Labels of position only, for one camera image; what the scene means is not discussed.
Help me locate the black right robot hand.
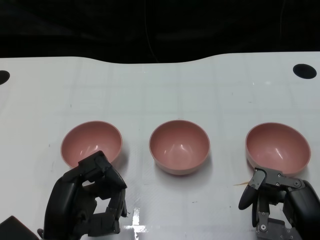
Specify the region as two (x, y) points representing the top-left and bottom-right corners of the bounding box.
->
(238, 167), (320, 240)

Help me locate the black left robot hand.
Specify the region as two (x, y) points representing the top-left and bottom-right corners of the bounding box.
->
(43, 150), (128, 240)

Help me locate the pink plastic bowl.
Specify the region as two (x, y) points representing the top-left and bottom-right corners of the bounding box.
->
(60, 120), (123, 169)
(245, 121), (312, 176)
(149, 119), (210, 176)

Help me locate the black table grommet hole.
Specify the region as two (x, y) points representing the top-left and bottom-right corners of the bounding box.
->
(0, 70), (11, 86)
(292, 63), (318, 80)

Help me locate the black backdrop curtain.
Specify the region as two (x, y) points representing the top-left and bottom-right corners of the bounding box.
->
(0, 0), (320, 65)

